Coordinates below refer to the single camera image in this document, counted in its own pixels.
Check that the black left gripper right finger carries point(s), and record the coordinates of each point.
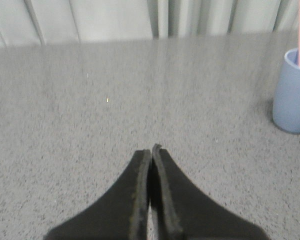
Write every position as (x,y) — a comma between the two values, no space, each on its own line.
(183,212)

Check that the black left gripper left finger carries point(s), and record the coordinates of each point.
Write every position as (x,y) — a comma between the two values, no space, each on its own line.
(119,214)

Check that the blue plastic cup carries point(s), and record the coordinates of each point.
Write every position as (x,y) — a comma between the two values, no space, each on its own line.
(286,103)

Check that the grey curtain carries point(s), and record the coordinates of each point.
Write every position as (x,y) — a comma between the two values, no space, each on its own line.
(49,22)

